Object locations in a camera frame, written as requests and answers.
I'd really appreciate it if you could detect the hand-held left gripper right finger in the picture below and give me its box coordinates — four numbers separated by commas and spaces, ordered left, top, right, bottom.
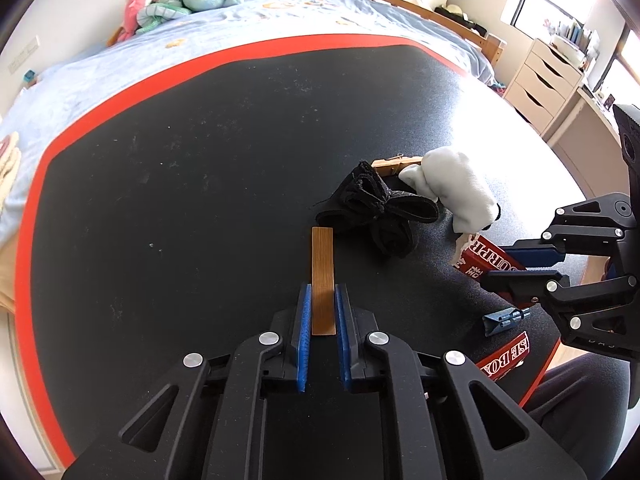
335, 284, 532, 467

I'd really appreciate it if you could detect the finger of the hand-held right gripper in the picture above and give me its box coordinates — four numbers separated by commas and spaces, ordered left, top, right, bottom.
509, 192, 632, 267
481, 269, 640, 334

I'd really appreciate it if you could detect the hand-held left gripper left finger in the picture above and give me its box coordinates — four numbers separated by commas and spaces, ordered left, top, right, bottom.
118, 284, 313, 467

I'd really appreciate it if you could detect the red printed box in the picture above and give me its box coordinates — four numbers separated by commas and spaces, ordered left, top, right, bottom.
452, 232, 527, 286
475, 331, 531, 384

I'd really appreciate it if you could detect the wooden strip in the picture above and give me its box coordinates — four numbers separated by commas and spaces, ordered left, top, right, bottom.
311, 226, 337, 336

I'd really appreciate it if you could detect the blue plastic clip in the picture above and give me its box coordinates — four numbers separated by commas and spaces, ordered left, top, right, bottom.
481, 307, 531, 337

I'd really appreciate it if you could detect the beige desk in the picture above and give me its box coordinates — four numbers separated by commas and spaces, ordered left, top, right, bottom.
542, 87, 626, 202

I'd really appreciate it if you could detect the white sock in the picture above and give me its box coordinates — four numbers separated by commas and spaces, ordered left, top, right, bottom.
397, 146, 504, 236

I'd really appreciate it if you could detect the white drawer chest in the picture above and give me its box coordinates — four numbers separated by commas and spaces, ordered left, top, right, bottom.
502, 37, 586, 137

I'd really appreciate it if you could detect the black sock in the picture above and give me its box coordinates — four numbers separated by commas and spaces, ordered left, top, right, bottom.
314, 160, 441, 260

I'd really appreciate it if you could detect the person's right leg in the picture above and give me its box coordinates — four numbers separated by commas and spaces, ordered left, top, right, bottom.
524, 354, 634, 480

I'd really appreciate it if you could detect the clutter on drawer chest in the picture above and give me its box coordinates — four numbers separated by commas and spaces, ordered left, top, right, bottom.
546, 16, 602, 69

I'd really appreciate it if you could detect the wooden clothespin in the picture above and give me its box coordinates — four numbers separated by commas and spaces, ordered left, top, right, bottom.
371, 155, 424, 179

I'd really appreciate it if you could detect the black bag with hat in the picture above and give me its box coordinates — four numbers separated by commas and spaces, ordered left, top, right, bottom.
434, 4, 489, 37

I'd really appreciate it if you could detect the folded beige towel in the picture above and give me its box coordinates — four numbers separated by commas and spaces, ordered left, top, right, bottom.
0, 131, 22, 211

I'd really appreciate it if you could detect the green striped plush toy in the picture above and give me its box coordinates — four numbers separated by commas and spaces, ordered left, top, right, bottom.
136, 2, 192, 37

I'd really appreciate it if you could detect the pink plush toy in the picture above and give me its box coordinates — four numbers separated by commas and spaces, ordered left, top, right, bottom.
119, 0, 167, 42

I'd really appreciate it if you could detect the white wall outlet plate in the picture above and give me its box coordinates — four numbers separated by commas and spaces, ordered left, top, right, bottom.
7, 35, 41, 74

